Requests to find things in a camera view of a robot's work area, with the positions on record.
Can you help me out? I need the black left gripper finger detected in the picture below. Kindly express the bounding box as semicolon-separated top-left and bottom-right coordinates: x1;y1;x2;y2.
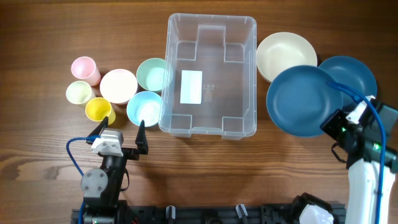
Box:
135;120;149;155
86;116;109;144

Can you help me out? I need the yellow plastic cup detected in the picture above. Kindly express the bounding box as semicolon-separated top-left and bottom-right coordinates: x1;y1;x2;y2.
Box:
85;97;116;125

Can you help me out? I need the dark blue large bowl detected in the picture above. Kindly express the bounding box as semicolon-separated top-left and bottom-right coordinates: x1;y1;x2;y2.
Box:
319;55;377;96
266;65;343;138

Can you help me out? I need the cream large plastic bowl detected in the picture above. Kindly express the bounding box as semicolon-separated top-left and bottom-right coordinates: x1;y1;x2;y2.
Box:
256;32;318;83

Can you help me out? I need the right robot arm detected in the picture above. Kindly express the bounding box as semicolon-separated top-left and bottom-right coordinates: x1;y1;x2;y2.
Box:
321;96;397;223

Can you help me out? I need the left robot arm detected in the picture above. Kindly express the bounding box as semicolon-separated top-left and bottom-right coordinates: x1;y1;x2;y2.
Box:
78;117;149;224

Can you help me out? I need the light blue plastic bowl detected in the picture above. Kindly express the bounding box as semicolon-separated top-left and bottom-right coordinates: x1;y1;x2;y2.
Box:
126;91;162;127

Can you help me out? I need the pale green plastic cup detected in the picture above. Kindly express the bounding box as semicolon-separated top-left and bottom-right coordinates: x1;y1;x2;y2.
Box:
65;81;96;108

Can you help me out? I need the pink plastic bowl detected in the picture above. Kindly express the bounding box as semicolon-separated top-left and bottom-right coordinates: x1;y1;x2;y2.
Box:
99;68;138;105

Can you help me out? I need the pink plastic cup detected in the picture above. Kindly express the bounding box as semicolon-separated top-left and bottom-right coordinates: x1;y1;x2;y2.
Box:
71;56;101;86

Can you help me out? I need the mint green plastic bowl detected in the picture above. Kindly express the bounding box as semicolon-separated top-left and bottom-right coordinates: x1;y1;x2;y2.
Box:
136;58;167;92

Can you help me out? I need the white label in bin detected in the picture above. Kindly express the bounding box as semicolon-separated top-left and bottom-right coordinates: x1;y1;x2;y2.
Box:
180;70;203;105

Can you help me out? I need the clear plastic storage bin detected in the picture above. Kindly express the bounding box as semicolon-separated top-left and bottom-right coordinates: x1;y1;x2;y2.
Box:
159;13;257;140

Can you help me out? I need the blue left camera cable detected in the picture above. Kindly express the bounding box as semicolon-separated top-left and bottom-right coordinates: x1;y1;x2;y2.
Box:
65;134;101;224

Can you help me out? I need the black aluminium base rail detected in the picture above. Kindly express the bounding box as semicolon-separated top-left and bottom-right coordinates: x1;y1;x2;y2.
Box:
71;204;306;224

